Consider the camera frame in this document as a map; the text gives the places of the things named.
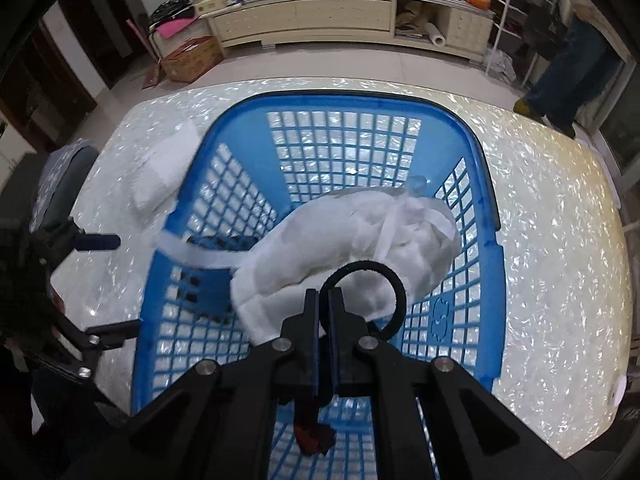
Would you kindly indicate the black gloves with red patch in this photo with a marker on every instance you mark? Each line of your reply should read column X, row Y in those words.
column 312, row 442

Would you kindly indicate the black shopping bag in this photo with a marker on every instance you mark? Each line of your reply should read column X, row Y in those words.
column 545, row 30

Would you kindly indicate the white paper roll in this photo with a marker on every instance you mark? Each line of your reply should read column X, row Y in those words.
column 436, row 32

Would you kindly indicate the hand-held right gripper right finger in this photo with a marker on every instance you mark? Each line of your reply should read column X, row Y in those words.
column 334, row 350

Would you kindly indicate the dark wooden door frame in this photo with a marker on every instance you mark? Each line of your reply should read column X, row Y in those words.
column 80, row 35

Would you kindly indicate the blue plastic basket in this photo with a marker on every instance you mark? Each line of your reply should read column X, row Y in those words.
column 350, row 106

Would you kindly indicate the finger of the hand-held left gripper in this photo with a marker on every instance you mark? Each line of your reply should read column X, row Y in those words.
column 115, row 332
column 97, row 241

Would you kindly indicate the large cardboard box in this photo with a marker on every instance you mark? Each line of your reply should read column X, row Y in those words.
column 192, row 57

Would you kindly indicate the white metal rack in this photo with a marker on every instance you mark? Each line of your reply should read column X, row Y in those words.
column 492, row 35

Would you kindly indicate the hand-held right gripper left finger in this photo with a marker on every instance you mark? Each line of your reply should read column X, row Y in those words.
column 312, row 350

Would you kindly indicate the white plastic bag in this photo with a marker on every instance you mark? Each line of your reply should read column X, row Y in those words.
column 502, row 67

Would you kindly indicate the red dustpan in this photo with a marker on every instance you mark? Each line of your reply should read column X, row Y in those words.
column 152, row 80

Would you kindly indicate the yellowish tissue box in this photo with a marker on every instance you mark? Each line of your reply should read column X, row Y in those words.
column 215, row 2

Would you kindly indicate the white folded cloth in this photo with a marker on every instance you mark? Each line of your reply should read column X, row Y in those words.
column 160, row 170

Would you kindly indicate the pink flat cloth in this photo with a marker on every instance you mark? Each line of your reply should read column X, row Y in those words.
column 172, row 27

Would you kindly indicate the cream television cabinet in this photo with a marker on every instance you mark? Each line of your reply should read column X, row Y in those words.
column 325, row 12

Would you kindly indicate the black patterned bag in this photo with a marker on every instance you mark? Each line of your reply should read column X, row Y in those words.
column 172, row 5

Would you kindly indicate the grey covered chair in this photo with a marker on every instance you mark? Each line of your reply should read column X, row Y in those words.
column 65, row 180

